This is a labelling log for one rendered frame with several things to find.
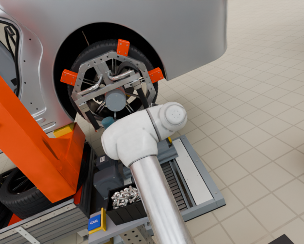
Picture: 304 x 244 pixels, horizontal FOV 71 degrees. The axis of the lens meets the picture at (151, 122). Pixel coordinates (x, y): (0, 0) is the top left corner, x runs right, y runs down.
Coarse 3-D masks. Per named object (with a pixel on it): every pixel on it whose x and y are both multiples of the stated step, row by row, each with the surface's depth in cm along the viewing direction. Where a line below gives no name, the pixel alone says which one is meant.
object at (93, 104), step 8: (112, 64) 150; (112, 72) 152; (88, 80) 152; (80, 88) 151; (144, 88) 169; (136, 96) 164; (96, 104) 179; (104, 104) 162; (128, 104) 166; (136, 104) 176; (96, 112) 165; (104, 112) 174; (112, 112) 178; (120, 112) 178; (128, 112) 174
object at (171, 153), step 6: (168, 138) 200; (168, 144) 198; (168, 150) 189; (174, 150) 188; (162, 156) 184; (168, 156) 186; (174, 156) 187; (162, 162) 187; (126, 168) 190; (126, 174) 186
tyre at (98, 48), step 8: (104, 40) 155; (112, 40) 154; (88, 48) 143; (96, 48) 141; (104, 48) 142; (112, 48) 143; (136, 48) 153; (80, 56) 142; (88, 56) 142; (96, 56) 143; (136, 56) 148; (144, 56) 150; (80, 64) 144; (72, 88) 150; (72, 104) 156; (80, 112) 159
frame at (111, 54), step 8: (104, 56) 136; (112, 56) 137; (120, 56) 138; (128, 56) 144; (88, 64) 141; (96, 64) 138; (136, 64) 146; (144, 64) 143; (80, 72) 140; (144, 72) 146; (80, 80) 140; (144, 80) 154; (152, 88) 152; (72, 96) 144; (152, 96) 154; (88, 120) 154; (96, 120) 155
